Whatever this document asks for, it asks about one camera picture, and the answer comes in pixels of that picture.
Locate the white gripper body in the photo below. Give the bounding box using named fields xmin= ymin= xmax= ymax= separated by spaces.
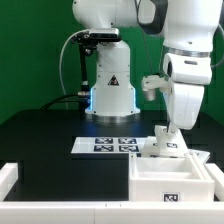
xmin=164 ymin=81 xmax=204 ymax=130

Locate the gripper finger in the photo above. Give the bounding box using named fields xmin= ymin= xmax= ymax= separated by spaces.
xmin=167 ymin=121 xmax=177 ymax=134

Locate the white right fence block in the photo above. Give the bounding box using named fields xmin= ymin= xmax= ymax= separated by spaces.
xmin=205 ymin=163 xmax=224 ymax=202

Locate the white door panel with peg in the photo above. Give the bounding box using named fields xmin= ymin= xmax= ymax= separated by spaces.
xmin=189 ymin=149 xmax=210 ymax=164

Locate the white fence block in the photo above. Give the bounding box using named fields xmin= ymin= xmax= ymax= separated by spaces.
xmin=0 ymin=163 xmax=18 ymax=202
xmin=205 ymin=163 xmax=224 ymax=202

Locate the black camera stand pole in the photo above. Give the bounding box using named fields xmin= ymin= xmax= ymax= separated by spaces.
xmin=79 ymin=44 xmax=90 ymax=111

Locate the black cable on table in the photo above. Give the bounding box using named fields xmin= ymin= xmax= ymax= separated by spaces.
xmin=39 ymin=93 xmax=84 ymax=111

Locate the white marker base sheet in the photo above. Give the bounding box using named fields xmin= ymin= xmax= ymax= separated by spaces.
xmin=71 ymin=137 xmax=146 ymax=154

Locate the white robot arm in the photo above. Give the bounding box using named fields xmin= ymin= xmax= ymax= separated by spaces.
xmin=73 ymin=0 xmax=223 ymax=129

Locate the white left fence block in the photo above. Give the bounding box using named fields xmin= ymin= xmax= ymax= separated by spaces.
xmin=0 ymin=163 xmax=18 ymax=202

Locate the white cabinet top block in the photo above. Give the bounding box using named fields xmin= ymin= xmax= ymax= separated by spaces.
xmin=141 ymin=136 xmax=158 ymax=157

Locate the white cabinet body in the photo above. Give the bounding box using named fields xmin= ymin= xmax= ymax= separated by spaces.
xmin=128 ymin=154 xmax=215 ymax=202

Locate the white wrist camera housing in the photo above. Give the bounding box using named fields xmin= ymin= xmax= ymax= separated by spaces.
xmin=141 ymin=75 xmax=171 ymax=101

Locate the white front fence rail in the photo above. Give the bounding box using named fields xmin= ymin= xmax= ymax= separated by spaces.
xmin=0 ymin=202 xmax=224 ymax=224

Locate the grey camera cable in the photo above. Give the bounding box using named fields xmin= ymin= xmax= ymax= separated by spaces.
xmin=58 ymin=29 xmax=90 ymax=98

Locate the black camera on stand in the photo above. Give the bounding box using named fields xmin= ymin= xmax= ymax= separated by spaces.
xmin=71 ymin=28 xmax=121 ymax=43

